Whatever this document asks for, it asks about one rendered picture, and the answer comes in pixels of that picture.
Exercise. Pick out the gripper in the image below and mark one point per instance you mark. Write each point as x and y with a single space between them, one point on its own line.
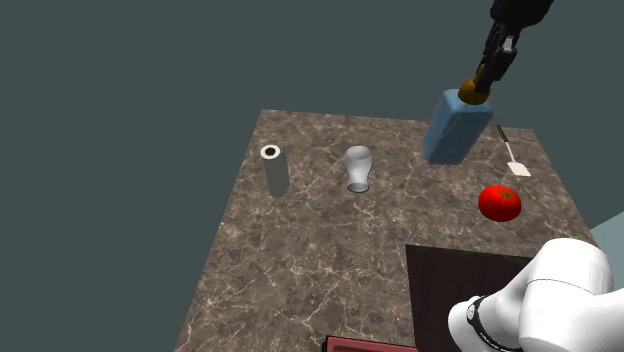
521 10

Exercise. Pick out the blue bottle with brown cap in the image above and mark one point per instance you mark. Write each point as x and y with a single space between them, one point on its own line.
456 129

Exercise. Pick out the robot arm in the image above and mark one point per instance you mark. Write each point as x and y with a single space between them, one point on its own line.
560 292

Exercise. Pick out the red tomato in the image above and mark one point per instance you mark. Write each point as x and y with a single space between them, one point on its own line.
499 204

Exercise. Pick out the white glass vase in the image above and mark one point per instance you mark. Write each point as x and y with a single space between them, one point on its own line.
358 168

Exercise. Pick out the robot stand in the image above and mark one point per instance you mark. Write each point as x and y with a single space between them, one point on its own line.
443 297

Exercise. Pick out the white paper towel roll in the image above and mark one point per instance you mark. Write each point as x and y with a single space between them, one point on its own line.
276 171

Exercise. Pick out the red rectangular tray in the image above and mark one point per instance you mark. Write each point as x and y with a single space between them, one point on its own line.
365 345

